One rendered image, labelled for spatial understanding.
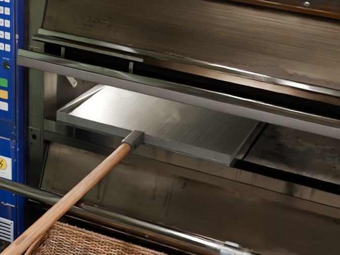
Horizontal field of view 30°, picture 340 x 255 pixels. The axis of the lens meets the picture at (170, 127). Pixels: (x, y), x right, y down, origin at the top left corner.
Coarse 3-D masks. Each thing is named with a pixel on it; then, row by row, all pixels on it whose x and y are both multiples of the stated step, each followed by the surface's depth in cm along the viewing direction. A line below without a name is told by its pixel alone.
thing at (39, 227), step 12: (108, 156) 167; (120, 156) 169; (96, 168) 160; (108, 168) 163; (84, 180) 155; (96, 180) 157; (72, 192) 149; (84, 192) 152; (60, 204) 144; (72, 204) 147; (48, 216) 139; (60, 216) 143; (36, 228) 135; (48, 228) 139; (24, 240) 131; (12, 252) 127
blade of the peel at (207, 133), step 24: (96, 96) 210; (120, 96) 212; (144, 96) 214; (72, 120) 190; (96, 120) 193; (120, 120) 195; (144, 120) 196; (168, 120) 198; (192, 120) 199; (216, 120) 201; (240, 120) 202; (168, 144) 180; (192, 144) 184; (216, 144) 185; (240, 144) 183
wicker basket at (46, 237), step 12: (60, 228) 200; (72, 228) 198; (36, 240) 194; (48, 240) 202; (60, 240) 201; (72, 240) 199; (84, 240) 198; (96, 240) 196; (108, 240) 195; (120, 240) 194; (36, 252) 196; (48, 252) 203; (72, 252) 199; (84, 252) 198; (108, 252) 196; (120, 252) 195; (132, 252) 193; (144, 252) 192; (156, 252) 190
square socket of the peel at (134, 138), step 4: (132, 132) 181; (136, 132) 181; (140, 132) 181; (144, 132) 182; (128, 136) 178; (132, 136) 178; (136, 136) 179; (140, 136) 179; (124, 140) 176; (128, 140) 176; (132, 140) 176; (136, 140) 177; (140, 140) 180; (132, 144) 174; (136, 144) 177; (140, 144) 180; (132, 148) 175; (136, 148) 178; (132, 152) 176
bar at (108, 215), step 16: (16, 192) 156; (32, 192) 154; (48, 192) 154; (80, 208) 150; (96, 208) 150; (128, 224) 147; (144, 224) 146; (160, 224) 146; (176, 240) 143; (192, 240) 142; (208, 240) 141
